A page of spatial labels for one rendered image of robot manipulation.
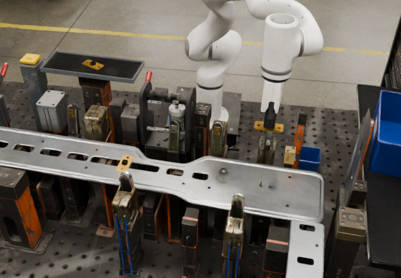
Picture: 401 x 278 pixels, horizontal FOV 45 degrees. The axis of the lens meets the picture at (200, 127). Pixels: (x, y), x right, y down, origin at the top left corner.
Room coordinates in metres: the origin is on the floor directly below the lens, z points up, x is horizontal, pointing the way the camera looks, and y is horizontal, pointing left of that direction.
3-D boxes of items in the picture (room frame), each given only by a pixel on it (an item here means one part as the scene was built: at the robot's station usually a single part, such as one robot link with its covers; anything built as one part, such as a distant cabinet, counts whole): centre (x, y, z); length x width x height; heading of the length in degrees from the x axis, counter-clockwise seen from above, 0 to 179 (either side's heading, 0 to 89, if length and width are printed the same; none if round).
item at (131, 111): (1.40, 0.25, 0.89); 0.13 x 0.11 x 0.38; 168
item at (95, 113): (1.39, 0.38, 0.89); 0.13 x 0.11 x 0.38; 168
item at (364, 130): (1.04, -0.46, 1.17); 0.12 x 0.01 x 0.34; 168
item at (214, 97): (1.74, -0.03, 0.89); 0.19 x 0.19 x 0.18
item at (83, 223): (1.24, 0.46, 0.84); 0.13 x 0.11 x 0.29; 168
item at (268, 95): (1.11, -0.20, 1.38); 0.10 x 0.07 x 0.11; 168
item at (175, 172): (1.17, 0.08, 0.84); 0.12 x 0.05 x 0.29; 168
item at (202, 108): (1.37, -0.01, 0.91); 0.07 x 0.05 x 0.42; 168
